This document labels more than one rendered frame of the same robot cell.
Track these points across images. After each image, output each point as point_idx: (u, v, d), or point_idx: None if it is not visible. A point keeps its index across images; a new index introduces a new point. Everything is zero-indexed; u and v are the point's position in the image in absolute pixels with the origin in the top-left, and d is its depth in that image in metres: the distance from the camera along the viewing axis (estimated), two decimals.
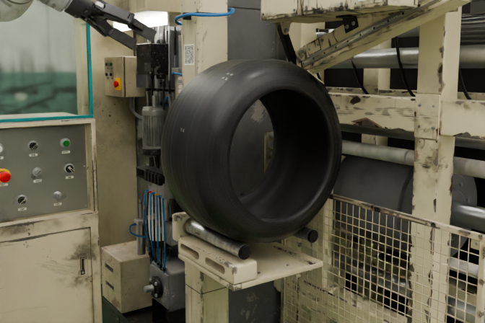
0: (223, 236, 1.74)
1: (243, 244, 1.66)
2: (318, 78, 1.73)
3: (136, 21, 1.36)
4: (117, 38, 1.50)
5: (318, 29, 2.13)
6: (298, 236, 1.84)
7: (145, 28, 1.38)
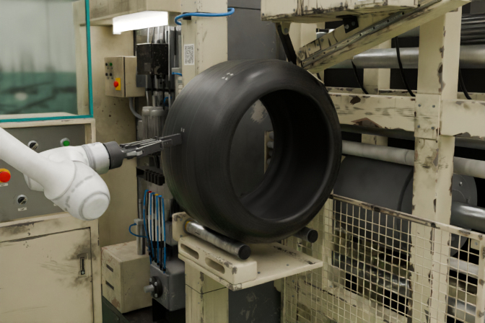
0: (223, 236, 1.74)
1: (243, 244, 1.66)
2: (318, 79, 1.73)
3: None
4: (169, 140, 1.56)
5: (318, 29, 2.13)
6: (298, 236, 1.84)
7: None
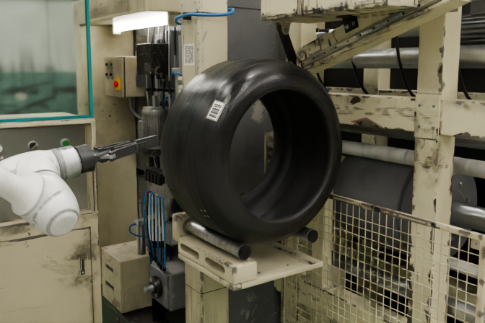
0: None
1: (249, 252, 1.67)
2: (221, 112, 1.53)
3: None
4: (144, 143, 1.52)
5: (318, 29, 2.13)
6: None
7: None
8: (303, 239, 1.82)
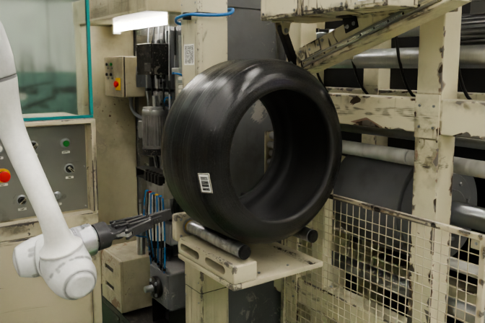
0: (221, 239, 1.73)
1: (240, 246, 1.65)
2: (211, 183, 1.54)
3: None
4: (159, 218, 1.57)
5: (318, 29, 2.13)
6: (299, 238, 1.85)
7: None
8: None
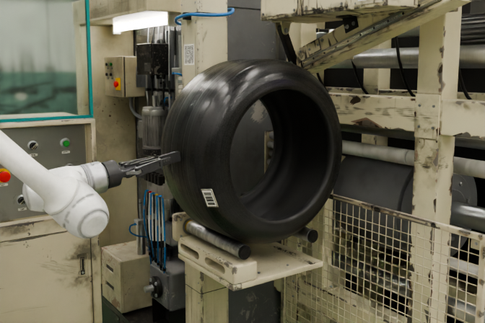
0: (228, 236, 1.75)
1: (247, 246, 1.67)
2: (214, 197, 1.55)
3: None
4: (167, 158, 1.57)
5: (318, 29, 2.13)
6: None
7: None
8: (303, 239, 1.82)
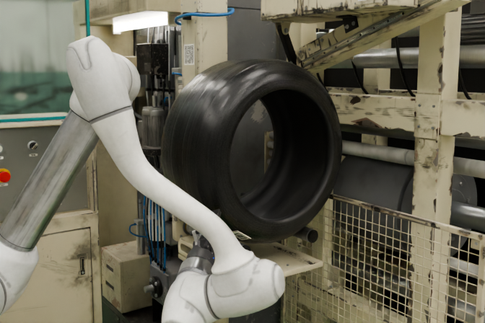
0: None
1: None
2: (244, 234, 1.63)
3: None
4: None
5: (318, 29, 2.13)
6: None
7: None
8: (306, 228, 1.83)
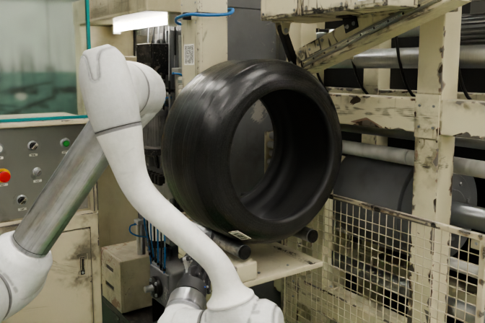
0: None
1: (245, 257, 1.67)
2: (244, 234, 1.63)
3: None
4: None
5: (318, 29, 2.13)
6: None
7: None
8: (306, 228, 1.83)
